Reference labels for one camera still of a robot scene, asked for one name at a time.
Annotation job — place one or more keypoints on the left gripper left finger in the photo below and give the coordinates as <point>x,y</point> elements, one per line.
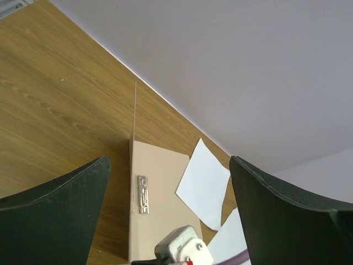
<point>55,222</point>

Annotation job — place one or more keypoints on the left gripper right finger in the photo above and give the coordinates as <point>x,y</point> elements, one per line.
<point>285,224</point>

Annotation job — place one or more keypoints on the white paper sheet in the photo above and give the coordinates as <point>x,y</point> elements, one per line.
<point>229,240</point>
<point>203,186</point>

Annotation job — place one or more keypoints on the metal folder clip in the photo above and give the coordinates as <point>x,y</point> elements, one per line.
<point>143,197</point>

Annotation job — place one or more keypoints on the beige paper folder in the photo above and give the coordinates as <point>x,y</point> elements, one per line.
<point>164,169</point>

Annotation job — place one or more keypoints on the aluminium frame rail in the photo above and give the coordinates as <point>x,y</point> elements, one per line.
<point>7,7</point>

